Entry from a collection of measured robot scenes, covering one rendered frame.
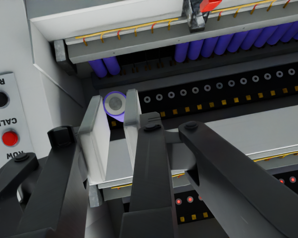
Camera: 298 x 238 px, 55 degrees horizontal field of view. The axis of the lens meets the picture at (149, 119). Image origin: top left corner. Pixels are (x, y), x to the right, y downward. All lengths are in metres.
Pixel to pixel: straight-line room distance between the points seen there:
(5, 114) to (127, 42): 0.16
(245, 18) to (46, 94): 0.25
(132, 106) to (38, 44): 0.20
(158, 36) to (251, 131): 0.16
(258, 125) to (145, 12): 0.18
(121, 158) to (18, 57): 0.16
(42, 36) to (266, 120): 0.27
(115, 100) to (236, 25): 0.22
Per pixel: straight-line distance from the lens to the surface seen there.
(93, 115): 0.16
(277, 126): 0.36
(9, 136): 0.34
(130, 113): 0.15
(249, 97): 0.50
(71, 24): 0.35
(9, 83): 0.34
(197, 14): 0.33
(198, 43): 0.40
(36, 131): 0.34
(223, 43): 0.43
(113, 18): 0.35
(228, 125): 0.34
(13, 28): 0.34
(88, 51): 0.37
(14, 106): 0.34
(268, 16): 0.40
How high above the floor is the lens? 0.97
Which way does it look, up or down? 8 degrees up
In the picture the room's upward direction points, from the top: 169 degrees clockwise
